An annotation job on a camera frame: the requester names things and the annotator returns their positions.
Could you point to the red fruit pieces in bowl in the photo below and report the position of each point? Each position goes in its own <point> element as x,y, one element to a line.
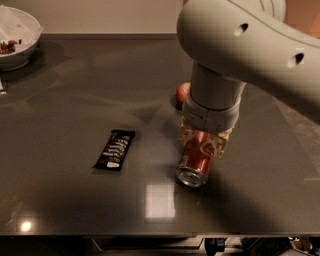
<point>9,47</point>

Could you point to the white bowl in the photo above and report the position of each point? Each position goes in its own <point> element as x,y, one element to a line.
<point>21,27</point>

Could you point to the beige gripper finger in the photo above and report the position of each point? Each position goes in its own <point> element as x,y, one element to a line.
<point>216,143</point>
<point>186,133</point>

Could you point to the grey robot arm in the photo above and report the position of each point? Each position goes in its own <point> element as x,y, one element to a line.
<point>234,43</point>

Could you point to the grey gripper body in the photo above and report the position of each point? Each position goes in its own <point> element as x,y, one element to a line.
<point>209,119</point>

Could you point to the red apple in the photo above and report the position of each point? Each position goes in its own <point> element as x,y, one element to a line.
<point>181,93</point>

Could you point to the black snack bar wrapper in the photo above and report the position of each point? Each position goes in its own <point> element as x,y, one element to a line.
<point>115,150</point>

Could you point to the red coke can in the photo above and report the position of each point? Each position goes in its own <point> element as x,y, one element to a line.
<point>195,163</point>

